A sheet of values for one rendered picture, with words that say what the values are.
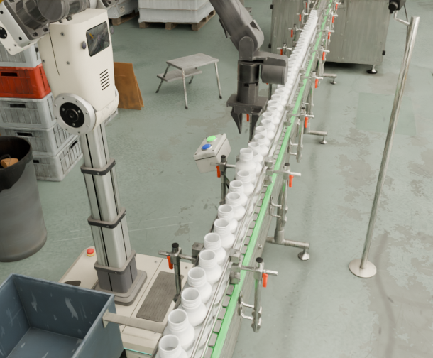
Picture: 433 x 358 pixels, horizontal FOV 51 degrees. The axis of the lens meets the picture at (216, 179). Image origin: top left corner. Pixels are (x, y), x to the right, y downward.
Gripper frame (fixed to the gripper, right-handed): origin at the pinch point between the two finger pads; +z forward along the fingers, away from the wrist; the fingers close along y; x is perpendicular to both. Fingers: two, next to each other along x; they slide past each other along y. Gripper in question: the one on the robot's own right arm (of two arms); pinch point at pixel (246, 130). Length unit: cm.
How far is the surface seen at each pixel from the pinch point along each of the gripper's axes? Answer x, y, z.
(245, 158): -1.6, 0.4, 8.0
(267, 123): 27.6, 1.4, 10.3
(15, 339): -45, -56, 52
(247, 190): -7.8, 2.3, 14.5
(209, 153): 12.0, -14.4, 15.5
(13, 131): 133, -198, 88
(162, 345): -63, -1, 12
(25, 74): 136, -179, 45
